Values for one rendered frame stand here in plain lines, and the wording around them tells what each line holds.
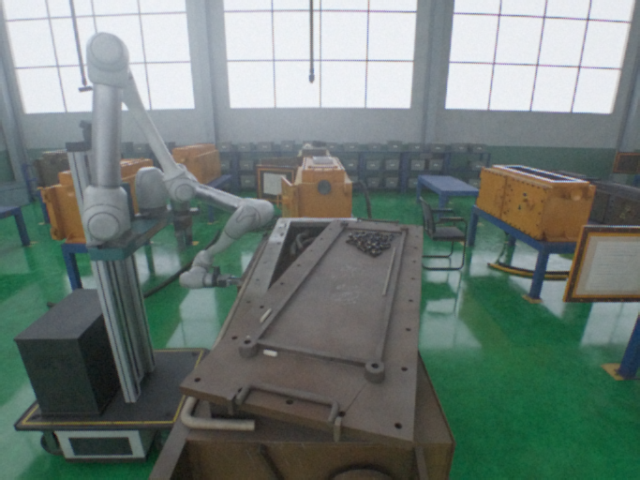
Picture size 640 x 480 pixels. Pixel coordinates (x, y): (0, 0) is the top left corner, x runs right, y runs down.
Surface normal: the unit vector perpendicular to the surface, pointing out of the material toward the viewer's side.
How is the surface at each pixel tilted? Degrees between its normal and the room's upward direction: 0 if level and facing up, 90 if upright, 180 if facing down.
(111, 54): 80
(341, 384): 0
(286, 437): 0
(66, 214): 90
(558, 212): 90
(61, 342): 90
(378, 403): 0
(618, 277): 90
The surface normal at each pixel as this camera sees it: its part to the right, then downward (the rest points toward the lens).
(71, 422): 0.00, -0.95
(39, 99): 0.01, 0.33
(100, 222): 0.44, 0.40
